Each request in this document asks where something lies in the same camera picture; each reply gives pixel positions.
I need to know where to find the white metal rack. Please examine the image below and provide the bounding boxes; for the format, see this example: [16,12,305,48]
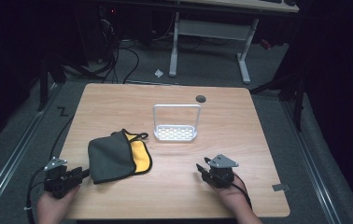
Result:
[152,104,203,143]

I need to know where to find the metal floor rail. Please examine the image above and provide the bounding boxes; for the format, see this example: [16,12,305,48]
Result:
[0,82,61,220]
[281,101,344,224]

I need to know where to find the thin black cable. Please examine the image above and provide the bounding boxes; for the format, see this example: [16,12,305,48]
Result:
[49,115,76,161]

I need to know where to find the person's right hand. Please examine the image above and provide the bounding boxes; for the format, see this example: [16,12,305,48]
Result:
[209,181,250,216]

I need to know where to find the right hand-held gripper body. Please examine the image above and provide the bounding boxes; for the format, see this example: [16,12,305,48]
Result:
[204,153,240,189]

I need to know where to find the person's left hand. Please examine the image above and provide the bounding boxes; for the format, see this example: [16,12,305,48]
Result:
[36,185,81,224]

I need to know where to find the white metal desk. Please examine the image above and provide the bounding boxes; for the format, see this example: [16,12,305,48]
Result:
[168,0,301,85]

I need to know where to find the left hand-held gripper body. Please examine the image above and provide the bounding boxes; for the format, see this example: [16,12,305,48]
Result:
[43,157,77,200]

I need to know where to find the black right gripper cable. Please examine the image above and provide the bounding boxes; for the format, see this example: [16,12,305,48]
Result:
[231,173,254,210]

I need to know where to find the black zigzag floor tape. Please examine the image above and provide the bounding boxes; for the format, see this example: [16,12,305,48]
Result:
[56,105,70,118]

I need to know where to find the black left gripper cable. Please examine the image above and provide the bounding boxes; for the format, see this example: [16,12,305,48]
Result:
[24,166,55,224]

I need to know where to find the black floor cables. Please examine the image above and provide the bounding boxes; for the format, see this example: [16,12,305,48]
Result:
[62,36,141,85]

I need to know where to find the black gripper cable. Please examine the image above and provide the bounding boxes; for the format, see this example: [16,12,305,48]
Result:
[231,173,254,210]
[24,166,55,224]

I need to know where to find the gray and yellow cloth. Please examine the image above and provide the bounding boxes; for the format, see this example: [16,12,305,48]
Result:
[87,128,153,185]

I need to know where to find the dark computer tower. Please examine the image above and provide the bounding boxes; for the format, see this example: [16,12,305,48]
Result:
[97,5,121,64]

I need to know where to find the gray tape piece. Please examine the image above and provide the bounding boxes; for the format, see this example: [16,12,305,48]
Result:
[271,183,291,192]

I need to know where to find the black metal stand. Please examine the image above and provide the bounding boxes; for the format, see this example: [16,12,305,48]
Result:
[36,50,68,113]
[248,69,307,133]

